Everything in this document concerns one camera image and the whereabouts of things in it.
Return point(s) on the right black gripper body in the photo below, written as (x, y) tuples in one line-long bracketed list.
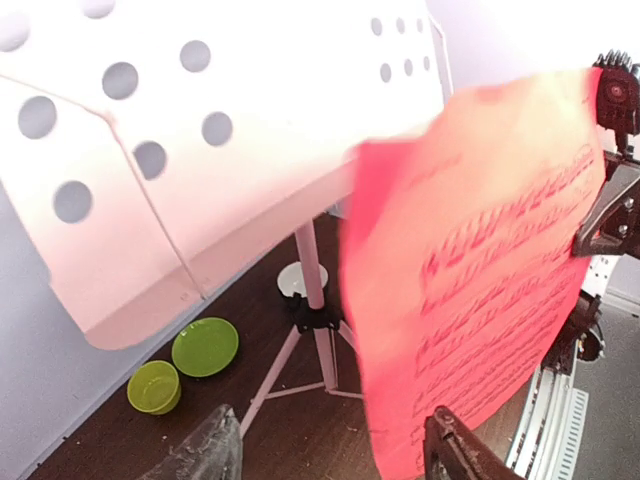
[(612, 225)]

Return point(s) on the small lime green bowl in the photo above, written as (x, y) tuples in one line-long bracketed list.
[(155, 388)]

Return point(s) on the aluminium front rail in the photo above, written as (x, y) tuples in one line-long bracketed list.
[(580, 414)]

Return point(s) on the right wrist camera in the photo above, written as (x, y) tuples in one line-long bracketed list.
[(617, 99)]

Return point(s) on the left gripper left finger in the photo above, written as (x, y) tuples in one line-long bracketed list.
[(213, 451)]

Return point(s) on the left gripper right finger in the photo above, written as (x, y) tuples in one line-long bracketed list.
[(453, 451)]

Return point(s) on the green plate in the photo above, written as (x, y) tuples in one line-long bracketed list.
[(205, 347)]

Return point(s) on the white and navy bowl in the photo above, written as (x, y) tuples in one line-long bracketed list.
[(292, 287)]

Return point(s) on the pink music stand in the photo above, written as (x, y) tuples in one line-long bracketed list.
[(152, 149)]

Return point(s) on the red sheet music page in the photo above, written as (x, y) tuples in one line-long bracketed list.
[(456, 270)]

